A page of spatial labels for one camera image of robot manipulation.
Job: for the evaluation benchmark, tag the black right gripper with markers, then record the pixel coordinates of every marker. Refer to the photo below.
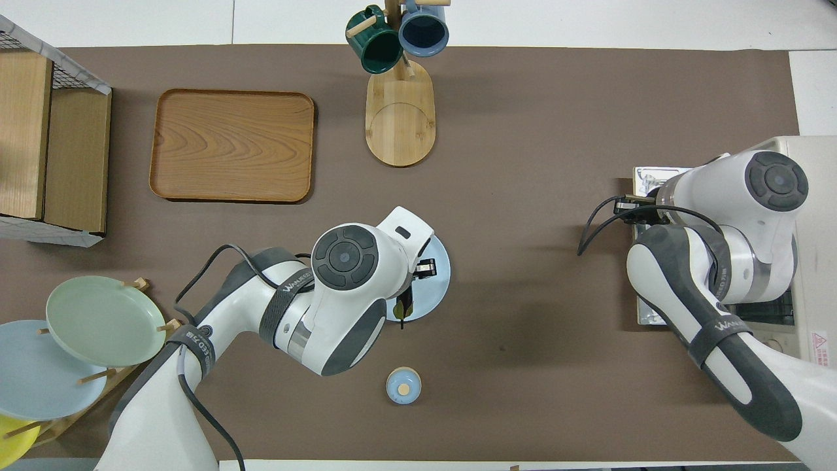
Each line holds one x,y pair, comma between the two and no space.
644,204

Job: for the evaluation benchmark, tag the dark purple eggplant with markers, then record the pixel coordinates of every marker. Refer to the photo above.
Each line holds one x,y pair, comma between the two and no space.
405,304

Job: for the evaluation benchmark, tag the small light blue plate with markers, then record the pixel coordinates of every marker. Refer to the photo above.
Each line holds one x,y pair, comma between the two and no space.
439,294

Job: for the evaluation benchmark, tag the beige toaster oven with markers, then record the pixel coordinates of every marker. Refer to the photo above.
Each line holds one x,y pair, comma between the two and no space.
817,275

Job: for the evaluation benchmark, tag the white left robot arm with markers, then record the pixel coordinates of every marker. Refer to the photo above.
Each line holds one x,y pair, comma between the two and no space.
346,301

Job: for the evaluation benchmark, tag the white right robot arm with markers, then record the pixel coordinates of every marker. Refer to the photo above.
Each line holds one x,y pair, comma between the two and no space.
719,196

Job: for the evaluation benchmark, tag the small blue lidded jar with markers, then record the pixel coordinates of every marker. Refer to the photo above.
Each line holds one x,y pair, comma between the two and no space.
395,391

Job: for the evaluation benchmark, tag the wooden mug tree stand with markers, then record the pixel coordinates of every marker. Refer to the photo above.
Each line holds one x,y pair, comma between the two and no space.
400,124

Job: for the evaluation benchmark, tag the brown table mat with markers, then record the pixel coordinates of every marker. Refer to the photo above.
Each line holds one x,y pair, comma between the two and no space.
556,360

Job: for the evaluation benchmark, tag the dark green mug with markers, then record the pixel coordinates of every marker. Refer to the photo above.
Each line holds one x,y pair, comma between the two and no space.
379,49

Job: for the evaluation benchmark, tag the rectangular wooden tray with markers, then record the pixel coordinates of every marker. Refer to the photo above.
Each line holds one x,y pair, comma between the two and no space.
232,144

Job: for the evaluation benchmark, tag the blue grey mug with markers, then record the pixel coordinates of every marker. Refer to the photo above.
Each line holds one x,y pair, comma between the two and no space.
424,33

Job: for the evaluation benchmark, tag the wooden dish rack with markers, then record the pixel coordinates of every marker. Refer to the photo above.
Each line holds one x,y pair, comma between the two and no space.
138,284

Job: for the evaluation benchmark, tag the pale green plate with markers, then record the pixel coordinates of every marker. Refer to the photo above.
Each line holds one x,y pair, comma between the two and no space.
104,320

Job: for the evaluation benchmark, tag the large light blue plate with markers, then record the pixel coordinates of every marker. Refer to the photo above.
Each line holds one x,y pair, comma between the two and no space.
39,386

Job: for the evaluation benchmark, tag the yellow plate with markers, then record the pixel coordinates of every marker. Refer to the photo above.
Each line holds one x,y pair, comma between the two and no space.
13,445

